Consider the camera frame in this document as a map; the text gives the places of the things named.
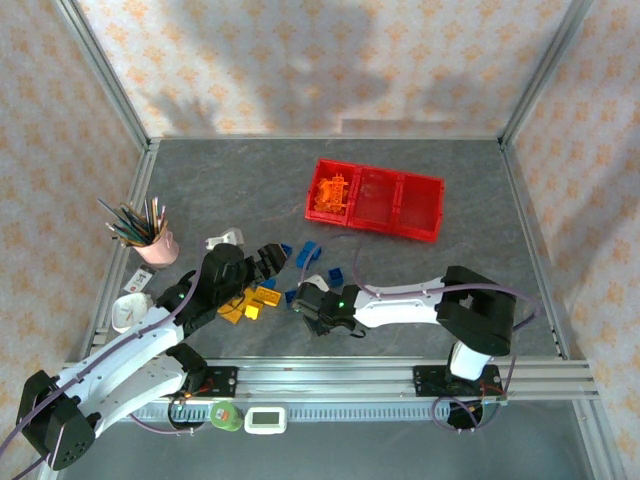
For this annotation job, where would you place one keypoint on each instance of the blue square lego brick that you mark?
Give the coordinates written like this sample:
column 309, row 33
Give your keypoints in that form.
column 303, row 260
column 336, row 277
column 311, row 248
column 288, row 251
column 291, row 298

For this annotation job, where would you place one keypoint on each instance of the blue rectangular lego brick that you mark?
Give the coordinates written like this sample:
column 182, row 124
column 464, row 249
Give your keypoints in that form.
column 267, row 284

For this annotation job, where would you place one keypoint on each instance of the yellow studded rectangular lego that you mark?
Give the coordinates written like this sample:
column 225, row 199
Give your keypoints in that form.
column 269, row 297

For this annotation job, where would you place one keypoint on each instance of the yellow lego brick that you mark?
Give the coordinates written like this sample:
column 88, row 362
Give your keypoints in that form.
column 253, row 313
column 248, row 296

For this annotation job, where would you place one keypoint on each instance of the orange curved lego piece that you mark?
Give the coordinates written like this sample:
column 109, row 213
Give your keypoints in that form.
column 320, row 204
column 325, row 187

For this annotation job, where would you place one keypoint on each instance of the orange sloped lego brick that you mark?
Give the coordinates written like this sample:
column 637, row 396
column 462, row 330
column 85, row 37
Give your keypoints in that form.
column 336, row 210

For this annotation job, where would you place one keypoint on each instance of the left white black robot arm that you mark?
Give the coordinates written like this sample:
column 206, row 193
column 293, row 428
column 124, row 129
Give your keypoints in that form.
column 125, row 360

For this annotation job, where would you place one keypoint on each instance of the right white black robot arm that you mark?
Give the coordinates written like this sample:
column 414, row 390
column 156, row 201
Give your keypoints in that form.
column 400, row 307

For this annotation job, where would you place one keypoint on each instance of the flat amber lego brick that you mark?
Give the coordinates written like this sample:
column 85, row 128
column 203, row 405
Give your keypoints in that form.
column 230, row 314

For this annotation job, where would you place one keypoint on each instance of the orange brick group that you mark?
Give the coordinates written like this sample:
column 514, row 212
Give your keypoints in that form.
column 325, row 216

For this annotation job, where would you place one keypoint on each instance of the pink pencil cup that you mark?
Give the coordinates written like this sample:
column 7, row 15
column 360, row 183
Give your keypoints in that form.
column 157, row 252

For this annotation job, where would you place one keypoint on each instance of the coloured pencil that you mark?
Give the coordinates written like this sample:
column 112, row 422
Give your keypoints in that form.
column 118, row 233
column 155, row 215
column 161, row 218
column 132, row 219
column 122, row 241
column 148, row 216

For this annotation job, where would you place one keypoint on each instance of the white card with red logo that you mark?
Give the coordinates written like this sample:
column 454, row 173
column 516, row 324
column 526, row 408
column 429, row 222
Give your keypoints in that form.
column 141, row 280

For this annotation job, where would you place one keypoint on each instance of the white digital timer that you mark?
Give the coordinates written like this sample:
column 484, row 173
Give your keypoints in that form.
column 265, row 420

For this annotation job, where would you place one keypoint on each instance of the red plastic bin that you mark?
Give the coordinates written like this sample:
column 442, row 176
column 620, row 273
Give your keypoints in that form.
column 420, row 205
column 375, row 200

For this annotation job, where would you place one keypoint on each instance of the pink cup of pencils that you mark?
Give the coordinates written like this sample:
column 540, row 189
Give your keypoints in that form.
column 115, row 216

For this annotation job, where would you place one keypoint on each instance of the green round can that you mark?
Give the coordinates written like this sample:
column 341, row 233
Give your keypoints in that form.
column 227, row 417

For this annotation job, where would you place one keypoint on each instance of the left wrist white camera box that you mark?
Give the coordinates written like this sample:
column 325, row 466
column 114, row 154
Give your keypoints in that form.
column 225, row 238

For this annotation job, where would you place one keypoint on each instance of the wide aluminium base rail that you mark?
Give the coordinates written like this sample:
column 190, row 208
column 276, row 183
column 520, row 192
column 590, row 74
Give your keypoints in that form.
column 325, row 380

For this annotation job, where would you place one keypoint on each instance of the horizontal aluminium frame bar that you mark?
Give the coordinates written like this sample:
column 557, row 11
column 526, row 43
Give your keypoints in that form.
column 300, row 137

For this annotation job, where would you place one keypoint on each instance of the aluminium frame post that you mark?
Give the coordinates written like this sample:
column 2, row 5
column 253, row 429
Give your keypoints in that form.
column 545, row 70
column 103, row 70

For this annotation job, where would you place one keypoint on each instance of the aluminium frame leg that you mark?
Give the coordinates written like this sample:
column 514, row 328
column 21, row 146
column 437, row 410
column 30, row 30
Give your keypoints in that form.
column 597, row 445

